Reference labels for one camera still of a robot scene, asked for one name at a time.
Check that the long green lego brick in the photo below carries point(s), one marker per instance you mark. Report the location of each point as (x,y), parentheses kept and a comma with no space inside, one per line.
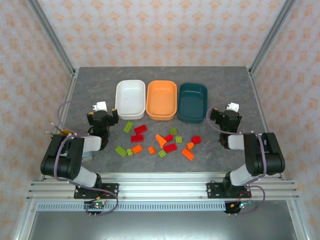
(120,151)
(127,127)

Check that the small green lego brick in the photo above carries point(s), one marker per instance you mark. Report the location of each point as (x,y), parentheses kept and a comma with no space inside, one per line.
(162,153)
(178,139)
(129,152)

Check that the small orange lego brick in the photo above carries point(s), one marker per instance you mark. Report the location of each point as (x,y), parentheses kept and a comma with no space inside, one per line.
(151,150)

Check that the small red lego brick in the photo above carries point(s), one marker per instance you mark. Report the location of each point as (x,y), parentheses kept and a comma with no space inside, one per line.
(168,137)

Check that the orange wedge lego piece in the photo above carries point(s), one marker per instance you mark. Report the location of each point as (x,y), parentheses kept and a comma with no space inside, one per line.
(160,140)

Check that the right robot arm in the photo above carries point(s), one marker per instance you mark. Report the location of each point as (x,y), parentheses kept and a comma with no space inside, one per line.
(260,155)

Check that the white plastic container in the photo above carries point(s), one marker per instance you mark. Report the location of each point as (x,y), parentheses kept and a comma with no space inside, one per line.
(130,100)

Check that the teal plastic container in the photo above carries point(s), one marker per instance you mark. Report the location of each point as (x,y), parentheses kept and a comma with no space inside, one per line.
(192,102)

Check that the yellow pencil cup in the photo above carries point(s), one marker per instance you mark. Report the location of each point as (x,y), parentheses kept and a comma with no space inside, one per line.
(65,131)

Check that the black pencil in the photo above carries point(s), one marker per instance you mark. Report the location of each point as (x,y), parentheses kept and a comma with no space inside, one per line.
(57,127)
(49,133)

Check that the orange sloped lego brick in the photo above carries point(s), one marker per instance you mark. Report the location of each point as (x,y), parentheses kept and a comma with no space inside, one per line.
(190,145)

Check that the green lego with round stud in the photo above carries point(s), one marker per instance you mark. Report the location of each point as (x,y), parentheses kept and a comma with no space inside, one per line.
(173,131)

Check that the orange plastic container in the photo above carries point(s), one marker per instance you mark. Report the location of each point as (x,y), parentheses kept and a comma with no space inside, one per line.
(161,100)

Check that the grey metal lower panel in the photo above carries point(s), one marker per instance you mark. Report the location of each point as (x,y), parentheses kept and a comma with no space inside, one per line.
(162,227)

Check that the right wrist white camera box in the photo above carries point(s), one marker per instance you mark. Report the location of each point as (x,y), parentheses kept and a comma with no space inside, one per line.
(233,107)

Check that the aluminium table side rail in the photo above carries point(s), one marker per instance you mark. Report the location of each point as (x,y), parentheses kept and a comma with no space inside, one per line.
(71,87)
(257,100)

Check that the wide aluminium mounting rail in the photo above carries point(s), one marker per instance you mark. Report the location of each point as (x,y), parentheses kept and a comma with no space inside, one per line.
(162,187)

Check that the aluminium frame post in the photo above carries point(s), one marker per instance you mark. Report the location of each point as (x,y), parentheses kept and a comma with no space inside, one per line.
(50,35)
(272,35)
(23,225)
(297,220)

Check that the lower aluminium frame post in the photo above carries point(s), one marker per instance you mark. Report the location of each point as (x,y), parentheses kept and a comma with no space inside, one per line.
(297,220)
(23,225)

